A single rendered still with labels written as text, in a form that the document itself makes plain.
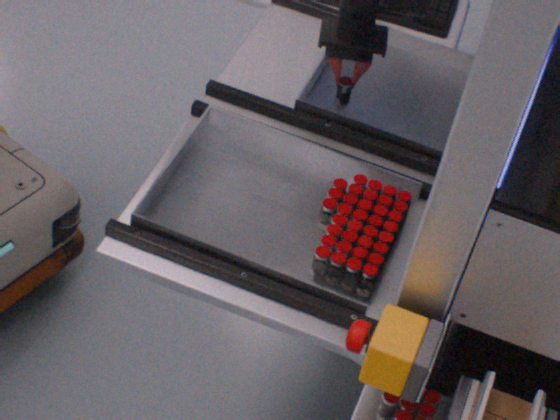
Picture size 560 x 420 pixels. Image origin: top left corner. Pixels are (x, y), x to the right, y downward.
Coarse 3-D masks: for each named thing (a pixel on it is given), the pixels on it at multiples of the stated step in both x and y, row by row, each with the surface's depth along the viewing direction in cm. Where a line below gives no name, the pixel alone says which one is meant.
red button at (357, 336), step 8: (360, 320) 130; (352, 328) 130; (360, 328) 129; (368, 328) 130; (352, 336) 129; (360, 336) 129; (368, 336) 130; (352, 344) 129; (360, 344) 129; (360, 352) 131
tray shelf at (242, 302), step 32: (256, 32) 188; (288, 32) 189; (256, 64) 182; (288, 64) 183; (288, 96) 178; (288, 128) 172; (160, 160) 163; (384, 160) 170; (128, 224) 154; (416, 224) 162; (96, 256) 151; (128, 256) 150; (160, 256) 151; (192, 288) 148; (224, 288) 148; (384, 288) 152; (256, 320) 147; (288, 320) 146; (320, 320) 147; (352, 352) 144
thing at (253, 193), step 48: (192, 144) 166; (240, 144) 168; (288, 144) 167; (192, 192) 159; (240, 192) 161; (288, 192) 162; (192, 240) 149; (240, 240) 154; (288, 240) 156; (336, 288) 151
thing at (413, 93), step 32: (320, 64) 179; (352, 64) 185; (384, 64) 187; (416, 64) 188; (448, 64) 189; (320, 96) 178; (352, 96) 179; (384, 96) 181; (416, 96) 182; (448, 96) 183; (352, 128) 172; (384, 128) 175; (416, 128) 176; (448, 128) 177
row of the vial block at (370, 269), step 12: (408, 192) 159; (396, 204) 157; (408, 204) 159; (396, 216) 155; (384, 228) 154; (396, 228) 154; (384, 240) 152; (396, 240) 158; (372, 252) 151; (384, 252) 150; (372, 264) 149; (360, 276) 149; (372, 276) 147; (360, 288) 149; (372, 288) 149
